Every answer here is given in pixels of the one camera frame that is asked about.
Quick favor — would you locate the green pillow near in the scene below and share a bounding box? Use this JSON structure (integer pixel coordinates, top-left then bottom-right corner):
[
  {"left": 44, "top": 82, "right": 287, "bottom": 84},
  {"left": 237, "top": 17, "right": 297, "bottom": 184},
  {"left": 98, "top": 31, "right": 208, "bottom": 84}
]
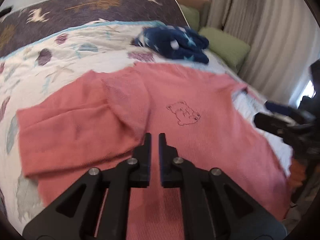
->
[{"left": 199, "top": 27, "right": 251, "bottom": 73}]

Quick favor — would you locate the navy star fleece garment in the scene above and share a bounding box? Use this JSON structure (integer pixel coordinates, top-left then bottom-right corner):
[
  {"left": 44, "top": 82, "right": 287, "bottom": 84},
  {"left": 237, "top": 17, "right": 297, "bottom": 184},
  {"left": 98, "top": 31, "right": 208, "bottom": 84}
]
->
[{"left": 131, "top": 25, "right": 209, "bottom": 64}]

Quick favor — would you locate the green pillow far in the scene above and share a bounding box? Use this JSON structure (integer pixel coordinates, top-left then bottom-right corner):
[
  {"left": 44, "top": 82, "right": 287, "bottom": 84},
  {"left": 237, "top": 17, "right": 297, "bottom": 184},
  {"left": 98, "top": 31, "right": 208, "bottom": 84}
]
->
[{"left": 180, "top": 4, "right": 200, "bottom": 31}]

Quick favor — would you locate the white sea-pattern quilt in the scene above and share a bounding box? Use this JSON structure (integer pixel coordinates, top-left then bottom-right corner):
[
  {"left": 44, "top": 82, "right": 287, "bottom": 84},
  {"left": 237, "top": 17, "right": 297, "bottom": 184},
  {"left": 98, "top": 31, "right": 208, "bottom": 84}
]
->
[{"left": 0, "top": 20, "right": 295, "bottom": 233}]

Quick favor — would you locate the pink knit sweater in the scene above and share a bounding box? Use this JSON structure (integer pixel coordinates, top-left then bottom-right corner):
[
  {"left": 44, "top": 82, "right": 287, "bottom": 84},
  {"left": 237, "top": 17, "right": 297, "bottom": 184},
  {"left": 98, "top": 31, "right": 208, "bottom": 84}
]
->
[{"left": 17, "top": 62, "right": 290, "bottom": 239}]

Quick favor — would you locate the green pillow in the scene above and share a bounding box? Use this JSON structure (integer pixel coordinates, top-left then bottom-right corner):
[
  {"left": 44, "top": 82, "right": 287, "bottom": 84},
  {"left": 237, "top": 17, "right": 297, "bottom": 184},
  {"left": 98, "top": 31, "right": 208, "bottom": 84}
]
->
[
  {"left": 180, "top": 4, "right": 200, "bottom": 31},
  {"left": 199, "top": 27, "right": 251, "bottom": 73}
]

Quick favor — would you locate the striped beige curtain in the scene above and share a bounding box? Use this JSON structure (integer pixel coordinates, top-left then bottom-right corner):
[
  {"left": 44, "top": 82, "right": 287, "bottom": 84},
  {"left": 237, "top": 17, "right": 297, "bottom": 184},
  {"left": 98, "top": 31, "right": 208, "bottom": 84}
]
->
[{"left": 207, "top": 0, "right": 319, "bottom": 105}]

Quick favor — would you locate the dark purple deer mattress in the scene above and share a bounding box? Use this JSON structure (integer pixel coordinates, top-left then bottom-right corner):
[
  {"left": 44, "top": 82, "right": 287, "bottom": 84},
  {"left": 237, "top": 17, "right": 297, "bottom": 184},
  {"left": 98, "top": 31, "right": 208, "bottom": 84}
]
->
[{"left": 1, "top": 0, "right": 187, "bottom": 56}]

